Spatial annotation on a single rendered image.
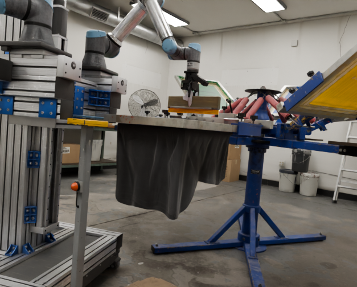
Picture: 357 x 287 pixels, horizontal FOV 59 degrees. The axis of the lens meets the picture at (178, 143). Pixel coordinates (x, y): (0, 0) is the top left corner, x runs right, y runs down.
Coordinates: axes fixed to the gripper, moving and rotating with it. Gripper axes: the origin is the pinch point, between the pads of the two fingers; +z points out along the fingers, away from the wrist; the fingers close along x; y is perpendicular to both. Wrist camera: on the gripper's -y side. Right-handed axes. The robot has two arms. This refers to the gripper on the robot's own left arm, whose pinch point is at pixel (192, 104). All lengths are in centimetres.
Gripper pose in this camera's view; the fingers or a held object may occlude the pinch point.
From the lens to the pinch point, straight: 188.4
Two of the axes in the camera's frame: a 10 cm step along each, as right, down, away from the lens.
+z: -0.9, 9.9, 0.5
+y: -7.9, -1.0, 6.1
